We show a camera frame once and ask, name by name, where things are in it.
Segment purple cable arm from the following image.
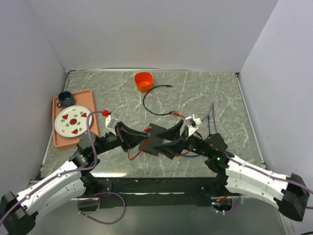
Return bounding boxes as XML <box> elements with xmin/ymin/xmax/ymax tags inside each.
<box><xmin>200</xmin><ymin>102</ymin><xmax>313</xmax><ymax>215</ymax></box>
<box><xmin>0</xmin><ymin>110</ymin><xmax>127</xmax><ymax>227</ymax></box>

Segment black network switch box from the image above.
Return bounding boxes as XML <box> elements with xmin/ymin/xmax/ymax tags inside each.
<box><xmin>142</xmin><ymin>123</ymin><xmax>167</xmax><ymax>156</ymax></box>

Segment aluminium frame rail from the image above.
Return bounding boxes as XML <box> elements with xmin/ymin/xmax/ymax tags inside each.
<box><xmin>23</xmin><ymin>146</ymin><xmax>284</xmax><ymax>201</ymax></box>

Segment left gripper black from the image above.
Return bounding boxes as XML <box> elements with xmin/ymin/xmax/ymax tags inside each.
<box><xmin>92</xmin><ymin>121</ymin><xmax>149</xmax><ymax>155</ymax></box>

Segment blue ethernet cable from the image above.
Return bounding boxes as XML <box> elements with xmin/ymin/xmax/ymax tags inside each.
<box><xmin>180</xmin><ymin>115</ymin><xmax>213</xmax><ymax>157</ymax></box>

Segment white plate watermelon pattern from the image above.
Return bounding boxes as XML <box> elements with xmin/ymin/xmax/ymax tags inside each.
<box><xmin>54</xmin><ymin>105</ymin><xmax>90</xmax><ymax>138</ymax></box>

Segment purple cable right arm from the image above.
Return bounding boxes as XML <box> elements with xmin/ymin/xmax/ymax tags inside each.
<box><xmin>200</xmin><ymin>102</ymin><xmax>313</xmax><ymax>215</ymax></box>

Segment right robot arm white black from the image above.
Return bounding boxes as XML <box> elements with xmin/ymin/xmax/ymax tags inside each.
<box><xmin>154</xmin><ymin>120</ymin><xmax>313</xmax><ymax>222</ymax></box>

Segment red ethernet cable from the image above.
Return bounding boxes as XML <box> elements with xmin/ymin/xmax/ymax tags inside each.
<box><xmin>127</xmin><ymin>111</ymin><xmax>186</xmax><ymax>161</ymax></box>

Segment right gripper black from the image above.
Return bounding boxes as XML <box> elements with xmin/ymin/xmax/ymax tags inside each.
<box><xmin>153</xmin><ymin>119</ymin><xmax>211</xmax><ymax>159</ymax></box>

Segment black cable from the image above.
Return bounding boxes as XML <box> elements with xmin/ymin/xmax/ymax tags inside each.
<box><xmin>143</xmin><ymin>84</ymin><xmax>176</xmax><ymax>116</ymax></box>

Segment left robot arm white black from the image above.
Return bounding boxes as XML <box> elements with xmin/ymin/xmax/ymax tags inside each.
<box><xmin>0</xmin><ymin>122</ymin><xmax>149</xmax><ymax>235</ymax></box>

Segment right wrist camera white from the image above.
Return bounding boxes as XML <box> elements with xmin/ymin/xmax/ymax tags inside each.
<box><xmin>185</xmin><ymin>114</ymin><xmax>201</xmax><ymax>137</ymax></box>

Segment dark blue mug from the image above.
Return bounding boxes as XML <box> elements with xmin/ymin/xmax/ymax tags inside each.
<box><xmin>56</xmin><ymin>91</ymin><xmax>74</xmax><ymax>108</ymax></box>

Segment orange plastic cup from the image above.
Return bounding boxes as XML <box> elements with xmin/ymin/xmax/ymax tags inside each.
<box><xmin>134</xmin><ymin>71</ymin><xmax>154</xmax><ymax>92</ymax></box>

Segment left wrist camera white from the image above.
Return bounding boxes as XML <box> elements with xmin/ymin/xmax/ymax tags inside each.
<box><xmin>105</xmin><ymin>113</ymin><xmax>118</xmax><ymax>134</ymax></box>

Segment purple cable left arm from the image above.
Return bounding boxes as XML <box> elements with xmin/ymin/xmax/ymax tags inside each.
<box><xmin>0</xmin><ymin>110</ymin><xmax>127</xmax><ymax>227</ymax></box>

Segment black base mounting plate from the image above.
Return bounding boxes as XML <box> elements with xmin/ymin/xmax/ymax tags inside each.
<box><xmin>67</xmin><ymin>175</ymin><xmax>242</xmax><ymax>209</ymax></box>

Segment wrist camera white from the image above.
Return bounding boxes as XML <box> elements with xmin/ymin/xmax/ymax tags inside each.
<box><xmin>105</xmin><ymin>113</ymin><xmax>118</xmax><ymax>134</ymax></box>
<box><xmin>185</xmin><ymin>114</ymin><xmax>201</xmax><ymax>137</ymax></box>

